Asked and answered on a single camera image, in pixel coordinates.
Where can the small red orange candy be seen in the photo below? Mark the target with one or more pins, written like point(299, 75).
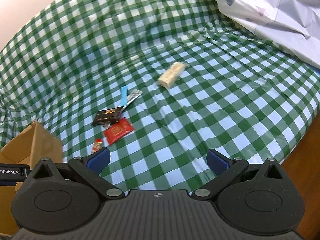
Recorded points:
point(97, 145)

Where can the red square sachet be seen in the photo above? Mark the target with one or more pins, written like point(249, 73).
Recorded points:
point(118, 130)

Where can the green checkered sofa cover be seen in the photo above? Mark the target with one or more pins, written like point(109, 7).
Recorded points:
point(204, 84)

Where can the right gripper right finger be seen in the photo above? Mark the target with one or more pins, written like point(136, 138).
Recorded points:
point(227, 171)

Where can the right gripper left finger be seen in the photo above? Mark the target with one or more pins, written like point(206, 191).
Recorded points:
point(87, 170)

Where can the light blue candy stick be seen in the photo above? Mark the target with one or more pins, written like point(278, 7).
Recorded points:
point(123, 100)

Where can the silver sachet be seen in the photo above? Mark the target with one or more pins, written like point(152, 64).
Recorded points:
point(132, 96)

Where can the beige nougat bar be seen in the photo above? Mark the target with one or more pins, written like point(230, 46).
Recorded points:
point(168, 78)

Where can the white crumpled sheet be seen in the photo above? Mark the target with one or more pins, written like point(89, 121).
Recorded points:
point(292, 25)

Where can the dark chocolate bar wrapper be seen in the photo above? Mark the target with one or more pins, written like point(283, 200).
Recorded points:
point(107, 116)

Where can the brown cardboard box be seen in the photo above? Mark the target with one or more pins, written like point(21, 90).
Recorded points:
point(27, 148)

